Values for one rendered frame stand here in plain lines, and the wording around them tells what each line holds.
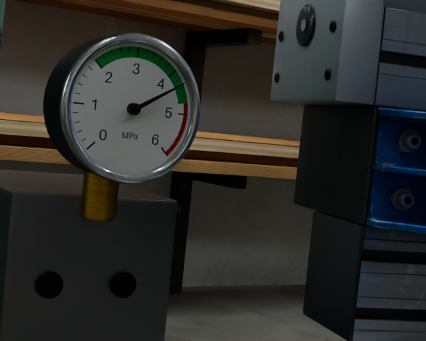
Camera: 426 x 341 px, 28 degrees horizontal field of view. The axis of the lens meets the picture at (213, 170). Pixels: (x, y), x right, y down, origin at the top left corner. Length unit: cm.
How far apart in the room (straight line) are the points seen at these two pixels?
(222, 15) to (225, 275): 117
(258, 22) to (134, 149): 250
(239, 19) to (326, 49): 216
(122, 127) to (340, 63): 31
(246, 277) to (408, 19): 292
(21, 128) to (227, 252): 126
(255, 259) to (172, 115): 319
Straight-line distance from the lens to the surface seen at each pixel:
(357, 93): 64
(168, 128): 36
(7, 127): 248
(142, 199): 39
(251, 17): 284
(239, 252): 349
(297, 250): 367
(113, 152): 35
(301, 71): 69
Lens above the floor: 66
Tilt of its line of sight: 3 degrees down
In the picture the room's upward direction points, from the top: 6 degrees clockwise
